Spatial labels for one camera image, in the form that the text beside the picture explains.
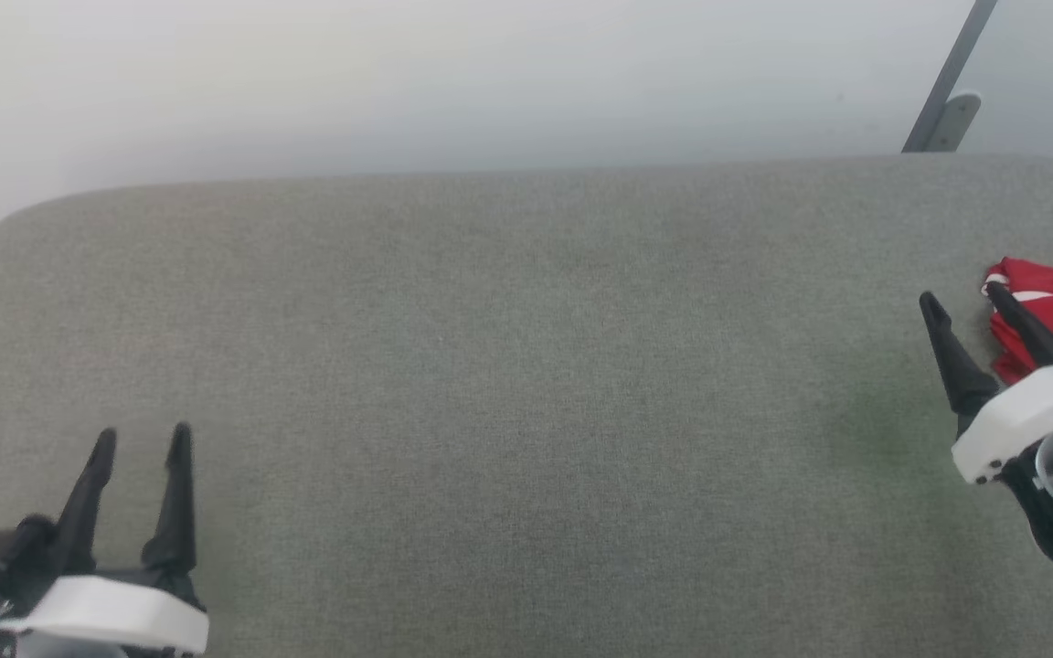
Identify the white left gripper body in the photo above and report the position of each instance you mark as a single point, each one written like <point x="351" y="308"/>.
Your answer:
<point x="115" y="608"/>

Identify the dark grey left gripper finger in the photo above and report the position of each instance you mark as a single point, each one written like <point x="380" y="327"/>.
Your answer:
<point x="88" y="512"/>
<point x="175" y="521"/>

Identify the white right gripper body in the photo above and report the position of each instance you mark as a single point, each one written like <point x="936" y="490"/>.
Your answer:
<point x="1029" y="411"/>

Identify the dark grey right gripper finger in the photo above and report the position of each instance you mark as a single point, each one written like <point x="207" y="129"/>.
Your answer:
<point x="961" y="375"/>
<point x="1029" y="334"/>

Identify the red Bulls basketball jersey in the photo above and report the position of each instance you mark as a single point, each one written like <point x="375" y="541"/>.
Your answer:
<point x="1052" y="288"/>

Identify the grey metal bar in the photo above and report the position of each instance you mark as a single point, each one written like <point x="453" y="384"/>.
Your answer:
<point x="947" y="91"/>

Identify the grey fabric sofa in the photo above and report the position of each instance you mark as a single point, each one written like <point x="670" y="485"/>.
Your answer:
<point x="490" y="411"/>

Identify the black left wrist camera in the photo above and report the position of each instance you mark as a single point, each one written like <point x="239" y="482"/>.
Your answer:
<point x="1" y="557"/>

